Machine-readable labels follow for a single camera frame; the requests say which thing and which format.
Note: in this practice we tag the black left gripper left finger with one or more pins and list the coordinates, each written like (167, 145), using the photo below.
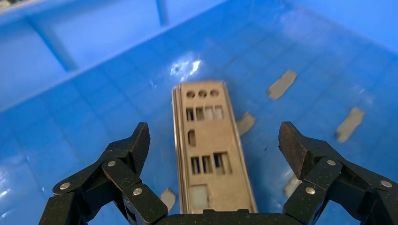
(121, 174)

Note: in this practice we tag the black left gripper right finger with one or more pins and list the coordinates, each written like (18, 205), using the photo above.
(323, 170)

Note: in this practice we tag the silver metal I/O shield plate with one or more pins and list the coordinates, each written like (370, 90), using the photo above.
(211, 139)

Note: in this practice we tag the blue plastic tray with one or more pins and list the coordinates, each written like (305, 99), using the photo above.
(93, 108)

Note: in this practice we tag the gray masking tape piece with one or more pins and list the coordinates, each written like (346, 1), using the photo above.
(349, 124)
(290, 188)
(168, 198)
(247, 124)
(281, 85)

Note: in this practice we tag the stacked metal I/O shield plates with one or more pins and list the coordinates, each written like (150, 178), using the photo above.
(177, 149)

